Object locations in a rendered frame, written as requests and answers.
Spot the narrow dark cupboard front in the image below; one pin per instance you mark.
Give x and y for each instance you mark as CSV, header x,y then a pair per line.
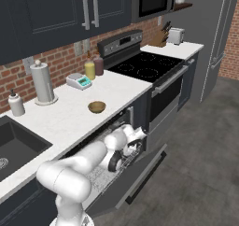
x,y
140,111

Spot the brown wall shelf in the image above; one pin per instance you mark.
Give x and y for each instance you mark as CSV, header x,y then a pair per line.
x,y
183,6

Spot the black oven door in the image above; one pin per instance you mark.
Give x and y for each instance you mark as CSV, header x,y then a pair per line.
x,y
166,97

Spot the dark upper cupboard door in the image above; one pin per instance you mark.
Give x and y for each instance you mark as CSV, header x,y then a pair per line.
x,y
40,15
112,5

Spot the brown wooden bowl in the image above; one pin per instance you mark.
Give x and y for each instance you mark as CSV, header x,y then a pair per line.
x,y
96,106

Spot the white kitchen scale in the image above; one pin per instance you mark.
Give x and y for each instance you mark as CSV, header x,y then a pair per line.
x,y
79,81

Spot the white toaster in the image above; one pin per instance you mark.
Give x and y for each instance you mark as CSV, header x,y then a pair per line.
x,y
176,35

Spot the yellow bottle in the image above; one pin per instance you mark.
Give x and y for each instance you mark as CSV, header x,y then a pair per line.
x,y
90,70

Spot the wooden knife block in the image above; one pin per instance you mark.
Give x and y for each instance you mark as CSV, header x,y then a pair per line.
x,y
160,38

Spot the grey wall outlet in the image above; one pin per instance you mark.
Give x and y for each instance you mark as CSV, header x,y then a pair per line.
x,y
28,64
159,20
78,49
86,45

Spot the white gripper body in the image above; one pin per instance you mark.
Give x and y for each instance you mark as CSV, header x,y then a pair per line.
x,y
140,134

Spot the black stove with hob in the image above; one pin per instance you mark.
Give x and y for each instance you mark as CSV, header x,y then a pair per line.
x,y
146,66

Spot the dark under-sink cupboard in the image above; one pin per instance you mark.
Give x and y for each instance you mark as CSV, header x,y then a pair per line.
x,y
25,204

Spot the white soap dispenser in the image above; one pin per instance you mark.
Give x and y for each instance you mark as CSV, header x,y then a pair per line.
x,y
16,105

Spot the black microwave oven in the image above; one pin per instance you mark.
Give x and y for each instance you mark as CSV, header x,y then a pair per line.
x,y
154,1

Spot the white paper towel roll holder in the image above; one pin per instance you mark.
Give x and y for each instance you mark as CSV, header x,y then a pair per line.
x,y
43,83

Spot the black sink basin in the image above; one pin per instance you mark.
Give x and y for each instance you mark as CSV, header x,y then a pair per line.
x,y
18,145

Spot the dark red bottle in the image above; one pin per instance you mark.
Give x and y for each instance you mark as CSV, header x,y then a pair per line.
x,y
99,65

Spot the grey fridge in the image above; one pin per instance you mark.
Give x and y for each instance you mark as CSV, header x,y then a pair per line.
x,y
214,39

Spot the dark lower cupboard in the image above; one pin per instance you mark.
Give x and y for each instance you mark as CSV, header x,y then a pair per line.
x,y
187,83

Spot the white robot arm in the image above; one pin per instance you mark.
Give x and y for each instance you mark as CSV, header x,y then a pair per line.
x,y
79,164

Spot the grey dishwasher door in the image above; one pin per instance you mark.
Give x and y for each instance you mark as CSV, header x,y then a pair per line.
x,y
141,175

